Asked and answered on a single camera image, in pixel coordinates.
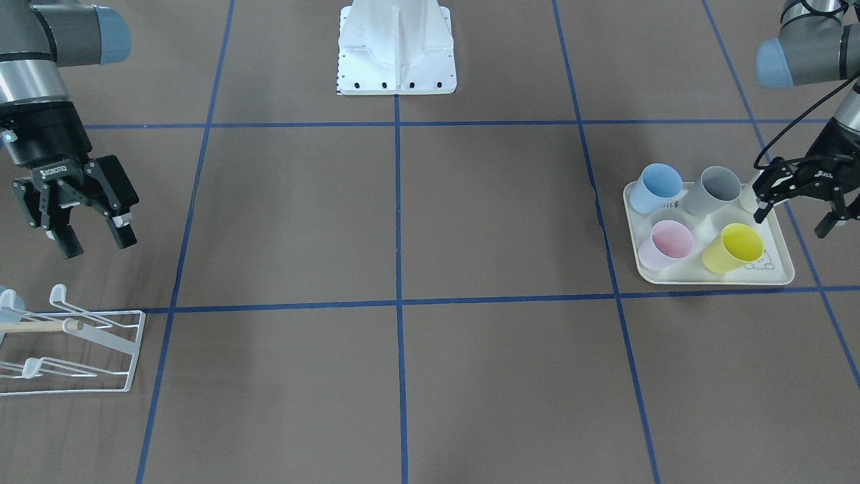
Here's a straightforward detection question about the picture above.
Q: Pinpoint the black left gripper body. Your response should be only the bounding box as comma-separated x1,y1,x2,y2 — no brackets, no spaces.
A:
755,120,859,223

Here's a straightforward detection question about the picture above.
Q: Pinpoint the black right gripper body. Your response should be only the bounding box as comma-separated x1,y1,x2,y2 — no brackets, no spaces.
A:
2,102,140,230

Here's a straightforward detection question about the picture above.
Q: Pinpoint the yellow cup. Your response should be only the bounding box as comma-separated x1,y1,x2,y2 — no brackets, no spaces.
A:
701,223,765,274

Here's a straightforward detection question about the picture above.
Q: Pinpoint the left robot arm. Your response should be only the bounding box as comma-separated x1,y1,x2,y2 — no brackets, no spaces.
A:
752,1,859,239

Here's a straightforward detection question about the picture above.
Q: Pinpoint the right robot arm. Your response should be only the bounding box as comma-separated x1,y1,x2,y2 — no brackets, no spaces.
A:
1,1,139,259

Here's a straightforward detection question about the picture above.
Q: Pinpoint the cream cup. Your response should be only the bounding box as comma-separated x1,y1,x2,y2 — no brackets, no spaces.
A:
738,179,759,214

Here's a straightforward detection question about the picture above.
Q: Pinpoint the grey cup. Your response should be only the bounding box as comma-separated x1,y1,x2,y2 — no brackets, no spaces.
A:
682,166,742,217

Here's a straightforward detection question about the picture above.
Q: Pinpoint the pink cup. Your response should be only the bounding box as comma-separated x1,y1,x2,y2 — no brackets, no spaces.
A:
637,220,696,272

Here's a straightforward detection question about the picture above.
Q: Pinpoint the blue cup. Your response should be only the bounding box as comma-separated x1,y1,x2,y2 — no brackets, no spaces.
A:
628,163,683,215

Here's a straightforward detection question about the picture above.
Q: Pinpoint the beige plastic tray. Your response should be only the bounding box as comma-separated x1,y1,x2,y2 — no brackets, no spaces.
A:
623,176,796,286

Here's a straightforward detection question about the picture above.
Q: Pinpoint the white wire cup rack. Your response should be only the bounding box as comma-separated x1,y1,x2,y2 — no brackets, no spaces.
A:
1,283,146,397

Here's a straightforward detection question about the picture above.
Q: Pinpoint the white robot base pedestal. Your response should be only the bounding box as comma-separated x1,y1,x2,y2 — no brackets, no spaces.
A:
336,1,458,96

